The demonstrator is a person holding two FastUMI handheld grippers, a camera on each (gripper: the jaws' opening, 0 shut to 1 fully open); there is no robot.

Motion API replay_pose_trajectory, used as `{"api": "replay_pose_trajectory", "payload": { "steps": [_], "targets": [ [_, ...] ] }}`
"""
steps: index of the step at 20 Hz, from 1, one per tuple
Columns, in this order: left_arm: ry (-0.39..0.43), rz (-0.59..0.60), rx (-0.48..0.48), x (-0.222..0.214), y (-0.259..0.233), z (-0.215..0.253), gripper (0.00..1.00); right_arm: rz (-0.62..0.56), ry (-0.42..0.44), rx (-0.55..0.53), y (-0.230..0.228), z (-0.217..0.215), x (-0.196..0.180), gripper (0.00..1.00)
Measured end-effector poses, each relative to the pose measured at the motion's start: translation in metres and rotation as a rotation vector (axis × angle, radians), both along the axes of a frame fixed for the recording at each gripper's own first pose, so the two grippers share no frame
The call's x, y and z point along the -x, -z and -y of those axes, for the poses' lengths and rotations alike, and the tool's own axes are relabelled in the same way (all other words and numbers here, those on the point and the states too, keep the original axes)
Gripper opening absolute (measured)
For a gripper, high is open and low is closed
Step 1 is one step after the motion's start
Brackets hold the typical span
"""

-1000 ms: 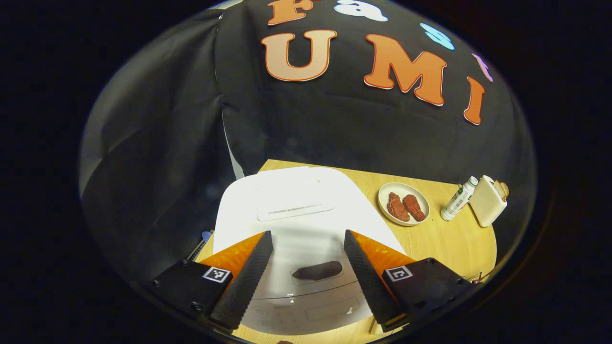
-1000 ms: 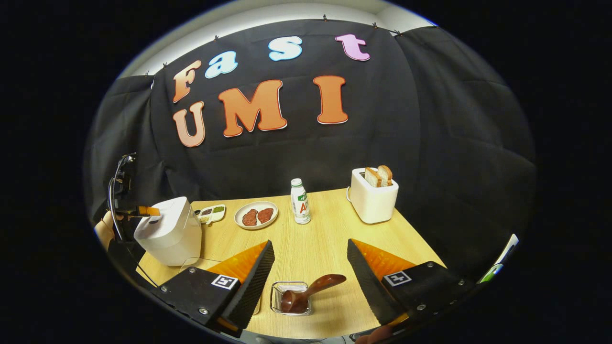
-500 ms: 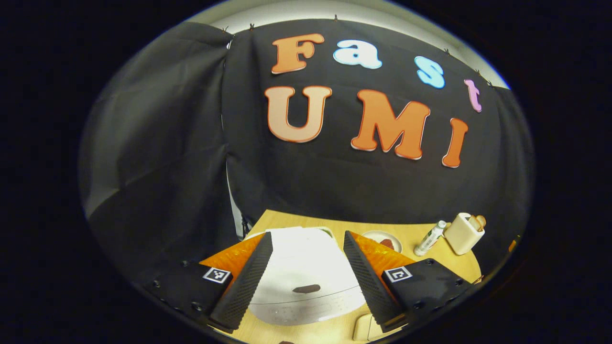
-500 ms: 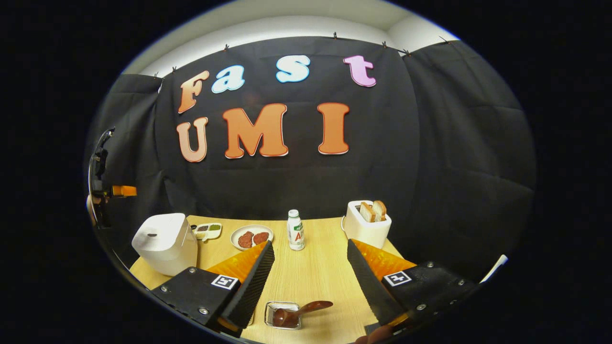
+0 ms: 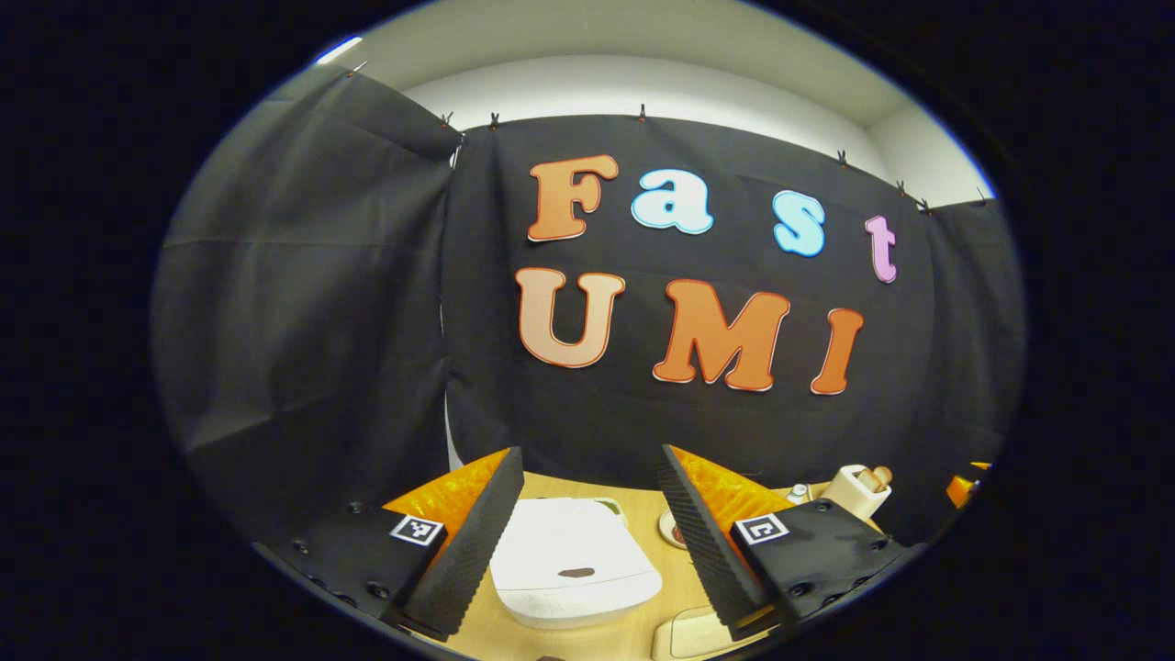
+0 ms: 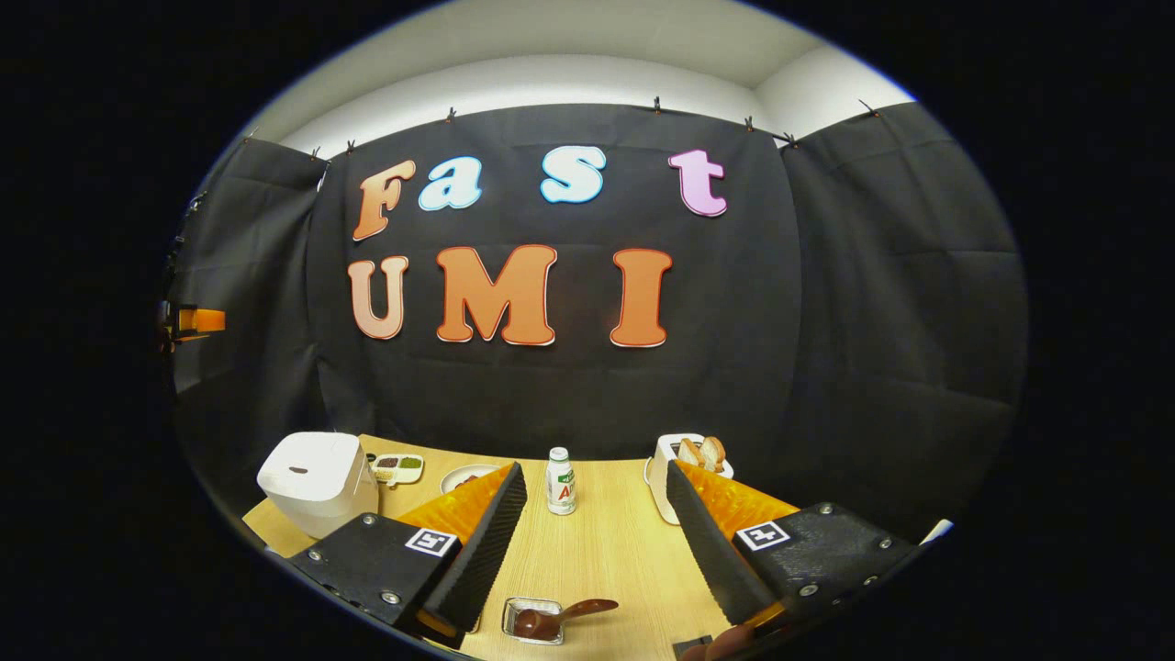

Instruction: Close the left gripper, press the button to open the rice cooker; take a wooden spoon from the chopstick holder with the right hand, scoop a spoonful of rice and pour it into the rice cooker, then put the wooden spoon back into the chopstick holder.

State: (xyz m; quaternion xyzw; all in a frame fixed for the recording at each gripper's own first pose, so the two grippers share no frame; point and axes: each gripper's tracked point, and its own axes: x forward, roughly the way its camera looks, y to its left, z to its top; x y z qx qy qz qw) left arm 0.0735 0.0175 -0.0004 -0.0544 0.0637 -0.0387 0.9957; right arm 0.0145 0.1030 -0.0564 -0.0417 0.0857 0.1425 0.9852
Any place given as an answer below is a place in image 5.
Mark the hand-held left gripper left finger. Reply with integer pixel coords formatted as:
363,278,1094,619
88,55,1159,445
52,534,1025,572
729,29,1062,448
252,446,526,644

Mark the black backdrop cloth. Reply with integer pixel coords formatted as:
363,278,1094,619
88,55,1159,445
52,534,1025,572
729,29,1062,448
151,69,1027,543

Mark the cream square tray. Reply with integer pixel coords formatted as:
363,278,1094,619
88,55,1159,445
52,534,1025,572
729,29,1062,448
652,606,735,660

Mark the white toaster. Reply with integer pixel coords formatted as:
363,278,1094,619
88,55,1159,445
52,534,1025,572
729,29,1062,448
820,464,893,520

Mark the row of backdrop clips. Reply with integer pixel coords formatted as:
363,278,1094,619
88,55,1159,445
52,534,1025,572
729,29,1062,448
349,60,992,212

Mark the white rice cooker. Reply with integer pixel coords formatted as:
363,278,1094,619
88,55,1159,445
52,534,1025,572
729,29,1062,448
489,498,664,630

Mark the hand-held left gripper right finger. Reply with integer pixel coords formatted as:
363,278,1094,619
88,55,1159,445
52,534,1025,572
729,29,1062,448
658,444,910,644

